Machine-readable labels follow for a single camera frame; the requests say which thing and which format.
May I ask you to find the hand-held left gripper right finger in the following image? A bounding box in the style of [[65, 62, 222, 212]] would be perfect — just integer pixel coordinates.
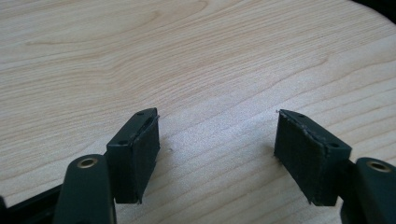
[[273, 108, 353, 207]]

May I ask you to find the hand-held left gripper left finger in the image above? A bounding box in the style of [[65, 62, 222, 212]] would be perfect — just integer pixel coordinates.
[[106, 107, 162, 205]]

